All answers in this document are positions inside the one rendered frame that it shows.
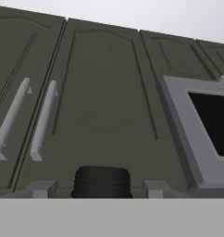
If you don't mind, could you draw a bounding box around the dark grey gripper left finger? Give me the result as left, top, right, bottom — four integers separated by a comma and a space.
0, 180, 58, 199

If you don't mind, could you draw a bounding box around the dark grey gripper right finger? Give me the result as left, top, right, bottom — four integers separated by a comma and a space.
143, 180, 192, 199

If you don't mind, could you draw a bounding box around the black ribbed round cap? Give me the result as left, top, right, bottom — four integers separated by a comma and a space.
70, 165, 133, 199

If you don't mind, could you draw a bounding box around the grey microwave oven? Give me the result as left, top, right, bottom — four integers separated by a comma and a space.
160, 75, 224, 198

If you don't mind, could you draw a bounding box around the dark olive cupboard door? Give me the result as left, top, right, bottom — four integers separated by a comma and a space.
138, 29, 221, 96
194, 39, 224, 81
11, 18, 195, 199
0, 4, 68, 198

